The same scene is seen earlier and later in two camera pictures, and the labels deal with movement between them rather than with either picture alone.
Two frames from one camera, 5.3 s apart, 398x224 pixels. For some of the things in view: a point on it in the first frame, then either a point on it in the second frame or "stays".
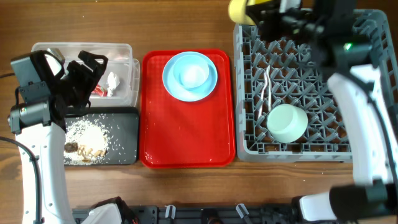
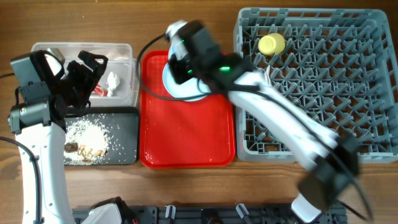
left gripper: [89, 78] stays
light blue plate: [189, 76] stays
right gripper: [269, 27] → [181, 76]
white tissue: [112, 81] stays
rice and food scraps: [86, 142] stays
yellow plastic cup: [237, 10] → [272, 44]
